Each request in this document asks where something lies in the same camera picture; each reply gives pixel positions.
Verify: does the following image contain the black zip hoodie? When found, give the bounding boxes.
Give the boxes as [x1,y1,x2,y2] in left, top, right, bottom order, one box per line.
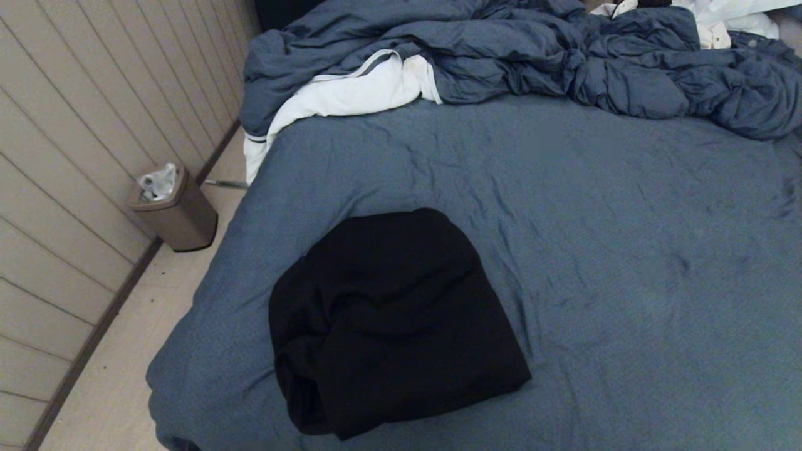
[268,208,532,441]

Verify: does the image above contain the blue bed sheet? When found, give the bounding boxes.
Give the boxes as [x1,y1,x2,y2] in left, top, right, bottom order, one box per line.
[145,94,802,451]

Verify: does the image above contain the crumpled blue duvet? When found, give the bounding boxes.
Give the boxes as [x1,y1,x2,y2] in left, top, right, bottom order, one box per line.
[240,0,802,142]

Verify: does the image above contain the beige trash bin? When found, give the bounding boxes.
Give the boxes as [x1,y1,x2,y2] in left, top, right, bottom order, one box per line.
[127,164,218,252]

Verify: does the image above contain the dark headboard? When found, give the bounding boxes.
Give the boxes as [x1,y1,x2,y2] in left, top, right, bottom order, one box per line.
[254,0,326,32]

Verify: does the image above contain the white plastic bin bag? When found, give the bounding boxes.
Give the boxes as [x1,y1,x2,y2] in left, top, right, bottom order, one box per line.
[138,163,178,202]

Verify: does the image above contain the cream crumpled garment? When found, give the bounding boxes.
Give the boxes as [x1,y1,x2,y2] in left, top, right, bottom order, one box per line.
[589,0,734,49]

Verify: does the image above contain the white pillow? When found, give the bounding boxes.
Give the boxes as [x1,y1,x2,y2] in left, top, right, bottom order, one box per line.
[674,0,802,39]

